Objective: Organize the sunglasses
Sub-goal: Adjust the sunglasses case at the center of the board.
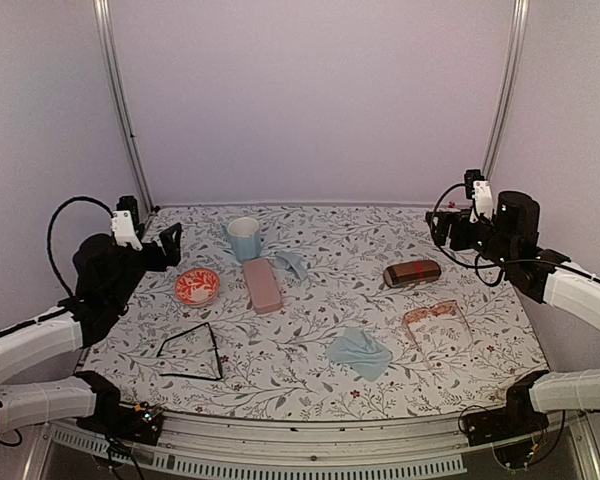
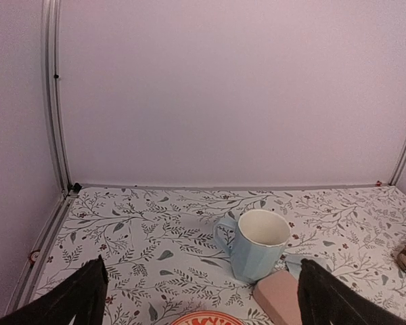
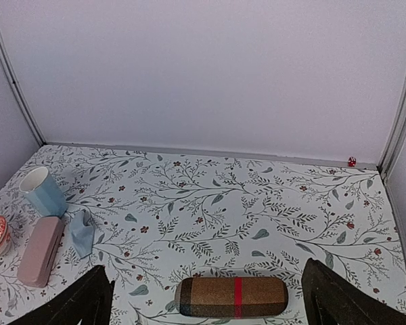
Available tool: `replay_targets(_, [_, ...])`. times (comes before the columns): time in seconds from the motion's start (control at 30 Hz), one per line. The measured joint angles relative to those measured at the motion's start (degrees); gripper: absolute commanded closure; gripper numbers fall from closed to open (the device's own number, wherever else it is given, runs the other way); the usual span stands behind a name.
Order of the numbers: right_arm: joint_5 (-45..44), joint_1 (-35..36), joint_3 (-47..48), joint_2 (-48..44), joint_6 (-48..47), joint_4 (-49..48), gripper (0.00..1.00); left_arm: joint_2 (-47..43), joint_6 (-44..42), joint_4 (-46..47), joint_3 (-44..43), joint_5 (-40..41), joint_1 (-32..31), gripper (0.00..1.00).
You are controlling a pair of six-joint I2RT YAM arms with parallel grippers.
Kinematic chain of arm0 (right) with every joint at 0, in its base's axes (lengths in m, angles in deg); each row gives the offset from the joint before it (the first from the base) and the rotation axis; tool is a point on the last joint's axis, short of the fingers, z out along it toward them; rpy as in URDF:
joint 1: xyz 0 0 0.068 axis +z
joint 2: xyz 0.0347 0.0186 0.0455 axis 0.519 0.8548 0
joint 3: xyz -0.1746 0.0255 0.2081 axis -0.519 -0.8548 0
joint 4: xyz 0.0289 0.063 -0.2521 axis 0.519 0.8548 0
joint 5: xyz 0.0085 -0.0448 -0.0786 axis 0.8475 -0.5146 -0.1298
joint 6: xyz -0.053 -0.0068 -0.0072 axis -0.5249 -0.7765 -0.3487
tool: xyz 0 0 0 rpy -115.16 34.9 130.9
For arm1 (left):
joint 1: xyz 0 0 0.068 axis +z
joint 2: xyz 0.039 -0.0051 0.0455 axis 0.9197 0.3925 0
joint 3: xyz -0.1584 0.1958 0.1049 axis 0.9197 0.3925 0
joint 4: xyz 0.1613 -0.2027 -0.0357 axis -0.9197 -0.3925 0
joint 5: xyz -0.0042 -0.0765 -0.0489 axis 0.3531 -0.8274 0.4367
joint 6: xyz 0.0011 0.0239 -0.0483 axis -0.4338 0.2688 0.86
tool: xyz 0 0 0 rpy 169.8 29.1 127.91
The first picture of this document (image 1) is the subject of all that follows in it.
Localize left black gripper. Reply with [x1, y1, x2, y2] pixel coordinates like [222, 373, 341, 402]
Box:
[108, 222, 182, 310]

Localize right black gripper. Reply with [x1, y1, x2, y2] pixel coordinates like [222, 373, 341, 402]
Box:
[426, 209, 516, 271]

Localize brown plaid glasses case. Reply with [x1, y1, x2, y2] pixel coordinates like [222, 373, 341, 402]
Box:
[383, 260, 442, 288]

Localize light blue cleaning cloth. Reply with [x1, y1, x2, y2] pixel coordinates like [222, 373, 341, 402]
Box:
[326, 328, 393, 382]

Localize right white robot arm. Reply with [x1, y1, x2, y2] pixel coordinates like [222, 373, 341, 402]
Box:
[425, 181, 600, 436]

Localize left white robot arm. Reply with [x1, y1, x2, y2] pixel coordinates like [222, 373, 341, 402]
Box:
[0, 223, 182, 435]

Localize pink translucent sunglasses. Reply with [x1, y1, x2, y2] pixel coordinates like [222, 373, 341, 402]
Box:
[402, 300, 474, 370]

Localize red patterned bowl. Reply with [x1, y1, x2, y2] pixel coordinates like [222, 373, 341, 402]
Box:
[174, 268, 220, 307]

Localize light blue mug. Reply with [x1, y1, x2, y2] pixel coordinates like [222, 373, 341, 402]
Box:
[222, 217, 262, 264]

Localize pink glasses case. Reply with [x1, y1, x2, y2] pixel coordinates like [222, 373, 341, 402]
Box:
[243, 258, 282, 314]

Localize small blue cloth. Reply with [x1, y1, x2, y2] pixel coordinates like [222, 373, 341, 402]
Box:
[274, 251, 308, 281]

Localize right black cable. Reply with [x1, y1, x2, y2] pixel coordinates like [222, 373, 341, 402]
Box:
[431, 182, 571, 288]

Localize black cable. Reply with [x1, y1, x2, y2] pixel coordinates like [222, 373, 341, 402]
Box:
[431, 182, 571, 288]
[45, 195, 117, 299]

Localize black frame glasses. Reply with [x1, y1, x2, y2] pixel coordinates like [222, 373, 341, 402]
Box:
[155, 322, 224, 382]

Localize left black cable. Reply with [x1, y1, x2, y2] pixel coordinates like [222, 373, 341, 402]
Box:
[45, 195, 117, 299]

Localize right aluminium frame post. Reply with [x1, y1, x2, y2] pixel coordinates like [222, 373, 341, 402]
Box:
[482, 0, 530, 179]

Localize aluminium frame post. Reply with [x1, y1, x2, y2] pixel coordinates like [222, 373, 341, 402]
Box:
[93, 0, 155, 214]
[482, 0, 530, 179]

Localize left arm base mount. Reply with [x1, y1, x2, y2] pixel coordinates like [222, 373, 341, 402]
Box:
[76, 402, 164, 446]

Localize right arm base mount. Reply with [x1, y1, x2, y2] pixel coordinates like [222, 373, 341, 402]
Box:
[458, 406, 549, 446]

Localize front aluminium rail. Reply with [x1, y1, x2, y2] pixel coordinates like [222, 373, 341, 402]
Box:
[23, 413, 600, 479]

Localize left aluminium frame post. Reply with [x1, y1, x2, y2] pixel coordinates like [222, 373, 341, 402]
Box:
[93, 0, 155, 214]

